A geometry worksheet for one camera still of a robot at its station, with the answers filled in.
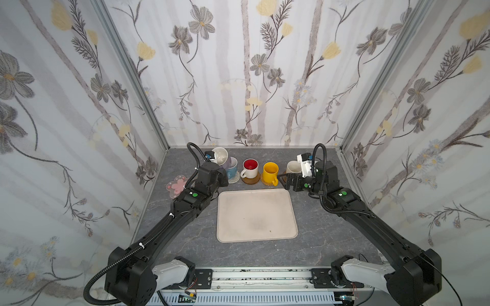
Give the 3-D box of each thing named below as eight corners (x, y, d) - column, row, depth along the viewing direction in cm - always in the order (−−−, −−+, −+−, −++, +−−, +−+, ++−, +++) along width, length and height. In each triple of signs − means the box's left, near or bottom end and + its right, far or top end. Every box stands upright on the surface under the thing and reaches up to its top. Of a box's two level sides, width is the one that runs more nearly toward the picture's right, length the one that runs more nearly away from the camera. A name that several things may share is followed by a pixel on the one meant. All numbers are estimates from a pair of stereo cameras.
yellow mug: (263, 185, 105) (264, 174, 97) (262, 174, 110) (263, 162, 102) (276, 185, 105) (279, 174, 97) (275, 174, 110) (277, 162, 102)
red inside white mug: (240, 180, 107) (240, 170, 99) (241, 169, 112) (240, 158, 105) (258, 180, 107) (258, 170, 99) (257, 169, 113) (258, 158, 105)
